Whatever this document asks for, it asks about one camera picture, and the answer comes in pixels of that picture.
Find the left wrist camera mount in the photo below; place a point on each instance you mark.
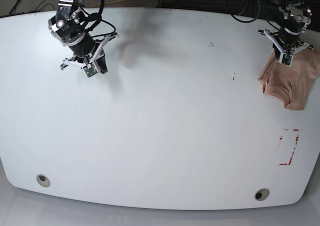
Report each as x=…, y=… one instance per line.
x=285, y=56

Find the left table grommet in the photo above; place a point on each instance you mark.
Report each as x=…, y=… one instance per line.
x=43, y=181

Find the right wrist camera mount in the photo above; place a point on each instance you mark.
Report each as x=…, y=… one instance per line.
x=89, y=63

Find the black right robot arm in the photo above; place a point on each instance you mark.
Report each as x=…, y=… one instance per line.
x=72, y=21

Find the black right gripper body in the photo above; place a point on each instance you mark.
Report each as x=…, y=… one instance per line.
x=81, y=47

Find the peach t-shirt with emoji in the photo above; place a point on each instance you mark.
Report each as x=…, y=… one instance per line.
x=291, y=84

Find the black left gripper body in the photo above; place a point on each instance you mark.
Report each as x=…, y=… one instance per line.
x=288, y=38

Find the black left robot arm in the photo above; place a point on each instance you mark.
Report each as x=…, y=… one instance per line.
x=292, y=16

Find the red tape rectangle marking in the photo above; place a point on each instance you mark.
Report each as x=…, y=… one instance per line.
x=287, y=145

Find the right table grommet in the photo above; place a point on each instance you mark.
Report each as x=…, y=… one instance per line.
x=262, y=194

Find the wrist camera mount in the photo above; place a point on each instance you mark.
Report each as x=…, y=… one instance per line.
x=285, y=56
x=89, y=63

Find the table grommet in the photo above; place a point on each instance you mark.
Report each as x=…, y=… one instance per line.
x=262, y=194
x=43, y=181

